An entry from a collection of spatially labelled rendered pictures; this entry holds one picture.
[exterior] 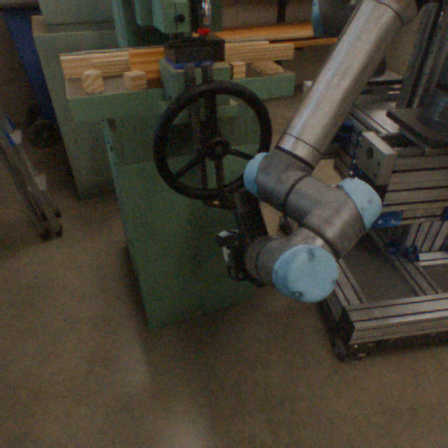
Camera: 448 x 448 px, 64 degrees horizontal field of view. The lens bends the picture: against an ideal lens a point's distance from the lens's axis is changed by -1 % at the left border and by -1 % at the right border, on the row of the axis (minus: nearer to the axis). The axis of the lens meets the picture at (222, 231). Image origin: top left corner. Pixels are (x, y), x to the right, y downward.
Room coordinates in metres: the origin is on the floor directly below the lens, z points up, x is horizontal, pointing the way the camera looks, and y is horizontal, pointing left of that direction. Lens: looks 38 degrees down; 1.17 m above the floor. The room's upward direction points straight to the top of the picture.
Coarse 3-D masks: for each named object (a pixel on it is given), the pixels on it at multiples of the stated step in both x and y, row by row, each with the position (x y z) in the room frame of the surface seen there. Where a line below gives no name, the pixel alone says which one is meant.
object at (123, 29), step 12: (120, 0) 1.23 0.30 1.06; (120, 12) 1.24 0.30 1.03; (132, 12) 1.24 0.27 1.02; (120, 24) 1.26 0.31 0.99; (132, 24) 1.24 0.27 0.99; (120, 36) 1.30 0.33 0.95; (132, 36) 1.24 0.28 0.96; (144, 36) 1.25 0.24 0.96; (156, 36) 1.27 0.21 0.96; (168, 36) 1.28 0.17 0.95; (180, 36) 1.29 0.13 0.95; (192, 36) 1.31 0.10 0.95; (120, 48) 1.38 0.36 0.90
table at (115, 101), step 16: (80, 80) 0.99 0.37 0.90; (112, 80) 0.99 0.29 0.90; (160, 80) 0.98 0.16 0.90; (240, 80) 0.99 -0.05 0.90; (256, 80) 1.01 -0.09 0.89; (272, 80) 1.02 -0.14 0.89; (288, 80) 1.04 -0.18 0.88; (80, 96) 0.86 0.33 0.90; (96, 96) 0.86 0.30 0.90; (112, 96) 0.88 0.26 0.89; (128, 96) 0.89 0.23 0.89; (144, 96) 0.90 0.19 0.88; (160, 96) 0.92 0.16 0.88; (272, 96) 1.03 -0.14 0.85; (80, 112) 0.85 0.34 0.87; (96, 112) 0.86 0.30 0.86; (112, 112) 0.87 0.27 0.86; (128, 112) 0.89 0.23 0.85; (144, 112) 0.90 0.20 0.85; (160, 112) 0.90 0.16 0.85; (224, 112) 0.88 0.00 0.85
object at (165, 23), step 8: (152, 0) 1.14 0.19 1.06; (160, 0) 1.08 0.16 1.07; (168, 0) 1.08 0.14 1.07; (176, 0) 1.08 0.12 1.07; (184, 0) 1.07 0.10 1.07; (152, 8) 1.15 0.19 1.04; (160, 8) 1.06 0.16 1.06; (168, 8) 1.05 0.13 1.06; (176, 8) 1.05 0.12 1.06; (184, 8) 1.06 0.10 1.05; (160, 16) 1.06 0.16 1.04; (168, 16) 1.05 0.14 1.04; (160, 24) 1.07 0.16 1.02; (168, 24) 1.05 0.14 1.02; (176, 24) 1.05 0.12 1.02; (184, 24) 1.06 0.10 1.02; (168, 32) 1.05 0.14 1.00; (176, 32) 1.05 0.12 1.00; (184, 32) 1.06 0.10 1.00
